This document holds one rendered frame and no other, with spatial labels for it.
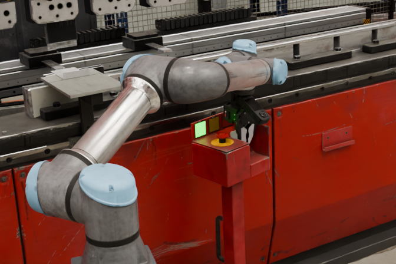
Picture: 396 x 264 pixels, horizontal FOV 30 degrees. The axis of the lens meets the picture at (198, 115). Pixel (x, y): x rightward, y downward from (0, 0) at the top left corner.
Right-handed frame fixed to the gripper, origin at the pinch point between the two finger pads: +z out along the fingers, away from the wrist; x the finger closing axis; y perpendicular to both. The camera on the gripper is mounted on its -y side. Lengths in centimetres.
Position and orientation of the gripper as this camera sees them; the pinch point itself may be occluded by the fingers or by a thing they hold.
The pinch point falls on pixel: (246, 147)
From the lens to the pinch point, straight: 242.4
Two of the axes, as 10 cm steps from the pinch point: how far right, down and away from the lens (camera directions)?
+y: -6.9, -2.7, 6.7
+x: -7.2, 2.5, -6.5
